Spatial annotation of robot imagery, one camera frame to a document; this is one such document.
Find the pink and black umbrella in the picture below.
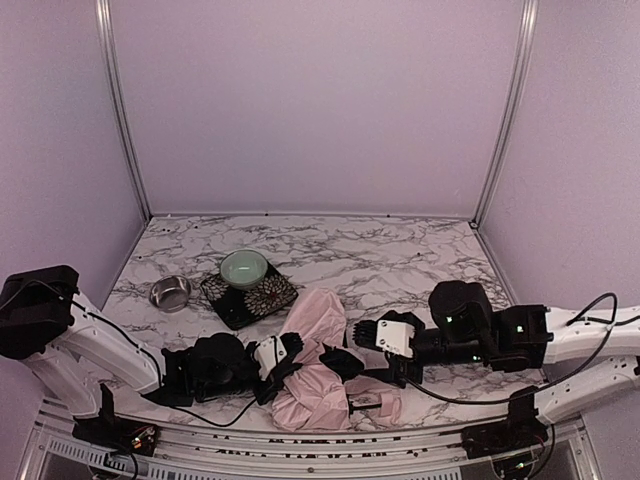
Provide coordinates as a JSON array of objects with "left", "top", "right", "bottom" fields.
[{"left": 271, "top": 288, "right": 402, "bottom": 431}]

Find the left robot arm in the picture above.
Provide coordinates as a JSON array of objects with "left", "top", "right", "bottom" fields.
[{"left": 1, "top": 265, "right": 303, "bottom": 420}]

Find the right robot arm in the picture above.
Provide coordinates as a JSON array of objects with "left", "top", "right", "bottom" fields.
[{"left": 373, "top": 280, "right": 639, "bottom": 425}]

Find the black floral square plate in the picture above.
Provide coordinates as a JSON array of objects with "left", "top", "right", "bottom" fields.
[{"left": 200, "top": 264, "right": 298, "bottom": 330}]

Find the green ceramic bowl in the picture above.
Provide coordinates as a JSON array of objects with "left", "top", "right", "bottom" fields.
[{"left": 219, "top": 249, "right": 268, "bottom": 290}]

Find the small steel bowl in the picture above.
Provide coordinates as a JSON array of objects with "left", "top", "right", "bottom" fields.
[{"left": 149, "top": 275, "right": 192, "bottom": 313}]

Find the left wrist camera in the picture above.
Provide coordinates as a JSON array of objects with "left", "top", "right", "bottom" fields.
[{"left": 252, "top": 336, "right": 287, "bottom": 381}]

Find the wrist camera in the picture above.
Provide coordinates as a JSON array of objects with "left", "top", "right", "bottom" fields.
[
  {"left": 252, "top": 336, "right": 287, "bottom": 381},
  {"left": 352, "top": 310, "right": 425, "bottom": 359}
]

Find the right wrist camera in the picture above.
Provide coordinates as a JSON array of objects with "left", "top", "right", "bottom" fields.
[{"left": 352, "top": 310, "right": 425, "bottom": 359}]

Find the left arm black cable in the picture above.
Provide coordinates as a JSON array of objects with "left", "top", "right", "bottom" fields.
[{"left": 144, "top": 392, "right": 261, "bottom": 429}]

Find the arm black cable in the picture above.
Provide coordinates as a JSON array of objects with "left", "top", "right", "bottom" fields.
[
  {"left": 144, "top": 392, "right": 261, "bottom": 429},
  {"left": 404, "top": 292, "right": 640, "bottom": 405}
]

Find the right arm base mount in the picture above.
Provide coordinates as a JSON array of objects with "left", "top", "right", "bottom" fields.
[{"left": 461, "top": 417, "right": 549, "bottom": 459}]

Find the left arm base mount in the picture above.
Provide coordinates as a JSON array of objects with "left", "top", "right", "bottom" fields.
[{"left": 72, "top": 417, "right": 159, "bottom": 457}]

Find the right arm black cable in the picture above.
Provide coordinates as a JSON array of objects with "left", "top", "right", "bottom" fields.
[{"left": 404, "top": 292, "right": 640, "bottom": 405}]

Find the front aluminium rail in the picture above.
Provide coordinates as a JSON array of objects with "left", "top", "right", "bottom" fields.
[{"left": 17, "top": 399, "right": 601, "bottom": 479}]

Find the right aluminium frame post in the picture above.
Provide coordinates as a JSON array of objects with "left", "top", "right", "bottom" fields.
[{"left": 470, "top": 0, "right": 539, "bottom": 230}]

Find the aluminium frame post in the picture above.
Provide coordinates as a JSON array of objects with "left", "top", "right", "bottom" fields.
[
  {"left": 95, "top": 0, "right": 152, "bottom": 224},
  {"left": 470, "top": 0, "right": 539, "bottom": 230}
]

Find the left aluminium frame post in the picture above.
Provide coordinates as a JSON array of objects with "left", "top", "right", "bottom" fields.
[{"left": 95, "top": 0, "right": 152, "bottom": 224}]

